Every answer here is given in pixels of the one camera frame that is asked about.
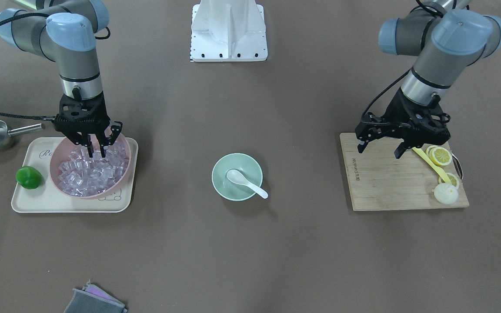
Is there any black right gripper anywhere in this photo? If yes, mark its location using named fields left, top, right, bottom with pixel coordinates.
left=54, top=93, right=123, bottom=158

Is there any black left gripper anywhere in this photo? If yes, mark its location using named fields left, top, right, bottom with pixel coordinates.
left=354, top=89, right=443, bottom=159

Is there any white ceramic spoon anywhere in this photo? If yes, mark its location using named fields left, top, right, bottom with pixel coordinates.
left=226, top=169, right=269, bottom=199

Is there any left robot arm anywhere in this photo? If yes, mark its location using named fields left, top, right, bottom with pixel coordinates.
left=354, top=0, right=501, bottom=158

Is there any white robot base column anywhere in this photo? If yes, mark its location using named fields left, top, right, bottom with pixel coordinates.
left=190, top=0, right=268, bottom=62

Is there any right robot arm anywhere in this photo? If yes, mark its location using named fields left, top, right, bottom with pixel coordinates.
left=0, top=0, right=123, bottom=157

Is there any pink bowl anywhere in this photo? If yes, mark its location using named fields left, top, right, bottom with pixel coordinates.
left=50, top=134, right=131, bottom=199

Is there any pile of clear ice cubes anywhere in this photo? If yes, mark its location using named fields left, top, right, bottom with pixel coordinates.
left=57, top=143, right=129, bottom=197

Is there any green bowl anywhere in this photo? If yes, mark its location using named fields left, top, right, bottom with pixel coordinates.
left=211, top=153, right=263, bottom=201

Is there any yellow plastic knife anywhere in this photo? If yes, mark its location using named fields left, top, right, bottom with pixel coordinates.
left=412, top=148, right=451, bottom=183

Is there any wooden cutting board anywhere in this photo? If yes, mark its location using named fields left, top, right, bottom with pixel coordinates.
left=340, top=133, right=469, bottom=211

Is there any cream serving tray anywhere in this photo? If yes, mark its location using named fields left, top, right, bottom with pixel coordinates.
left=11, top=137, right=139, bottom=213

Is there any green lime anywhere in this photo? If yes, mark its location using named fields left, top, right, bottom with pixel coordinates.
left=15, top=166, right=43, bottom=190

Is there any grey folded cloth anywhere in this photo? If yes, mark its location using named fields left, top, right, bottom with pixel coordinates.
left=64, top=283, right=128, bottom=313

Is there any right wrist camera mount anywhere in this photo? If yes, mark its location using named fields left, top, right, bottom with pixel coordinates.
left=53, top=107, right=109, bottom=147

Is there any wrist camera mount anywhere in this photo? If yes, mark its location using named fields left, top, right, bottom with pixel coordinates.
left=406, top=107, right=451, bottom=148
left=53, top=107, right=109, bottom=147

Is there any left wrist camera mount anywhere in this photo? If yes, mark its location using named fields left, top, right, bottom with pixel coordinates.
left=406, top=107, right=451, bottom=148

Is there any metal cutting board handle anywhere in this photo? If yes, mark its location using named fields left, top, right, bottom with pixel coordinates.
left=451, top=152, right=464, bottom=181

